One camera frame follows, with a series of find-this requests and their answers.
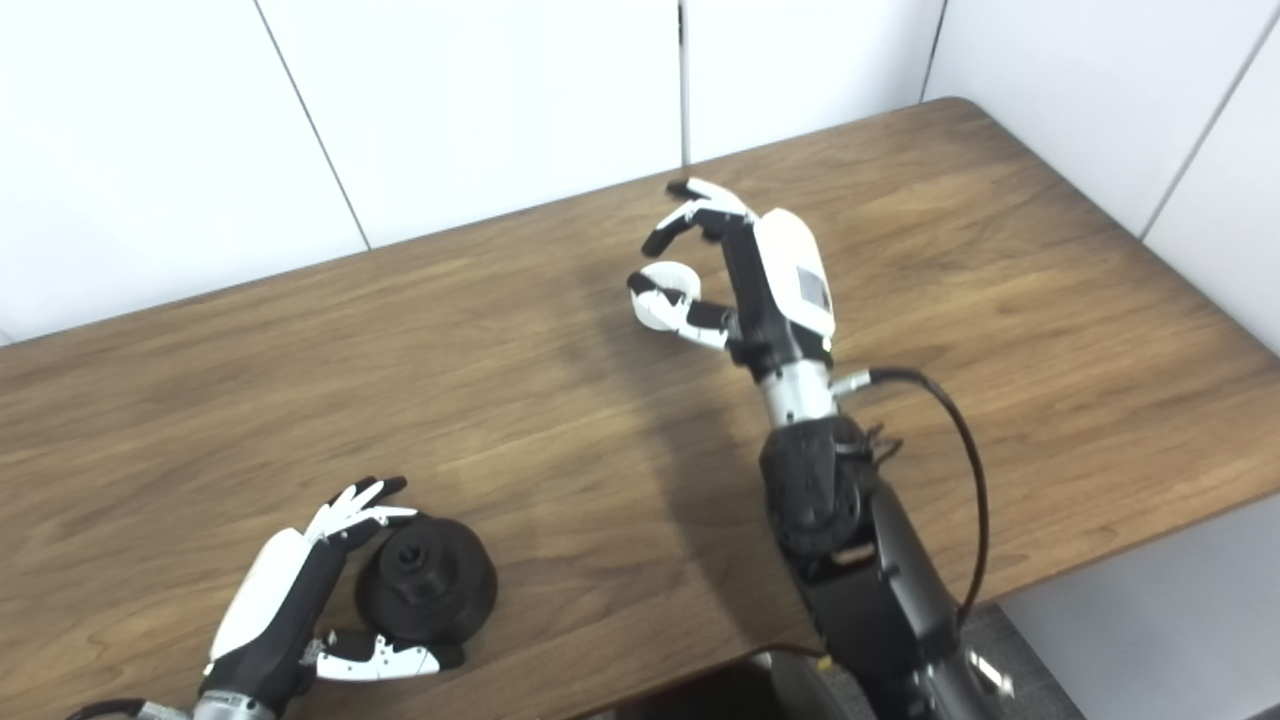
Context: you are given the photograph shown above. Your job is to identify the right thin wire bundle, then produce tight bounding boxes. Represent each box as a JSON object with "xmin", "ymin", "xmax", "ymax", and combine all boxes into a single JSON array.
[{"xmin": 858, "ymin": 422, "xmax": 906, "ymax": 469}]

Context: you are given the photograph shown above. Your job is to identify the round black stepped part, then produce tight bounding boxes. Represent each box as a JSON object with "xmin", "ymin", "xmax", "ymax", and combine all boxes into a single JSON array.
[{"xmin": 355, "ymin": 515, "xmax": 498, "ymax": 651}]

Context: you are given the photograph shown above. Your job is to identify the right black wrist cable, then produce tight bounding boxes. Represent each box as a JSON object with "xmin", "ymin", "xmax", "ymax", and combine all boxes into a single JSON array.
[{"xmin": 830, "ymin": 367, "xmax": 991, "ymax": 626}]

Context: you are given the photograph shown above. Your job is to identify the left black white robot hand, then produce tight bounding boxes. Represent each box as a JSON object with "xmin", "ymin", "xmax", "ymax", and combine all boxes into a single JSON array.
[{"xmin": 200, "ymin": 476, "xmax": 466, "ymax": 706}]

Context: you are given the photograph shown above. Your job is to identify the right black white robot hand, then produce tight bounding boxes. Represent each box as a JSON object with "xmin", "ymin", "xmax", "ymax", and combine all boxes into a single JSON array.
[{"xmin": 627, "ymin": 178, "xmax": 836, "ymax": 386}]

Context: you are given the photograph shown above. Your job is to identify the white toothed ring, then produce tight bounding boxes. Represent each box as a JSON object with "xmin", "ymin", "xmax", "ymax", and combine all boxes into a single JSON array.
[{"xmin": 632, "ymin": 261, "xmax": 704, "ymax": 333}]

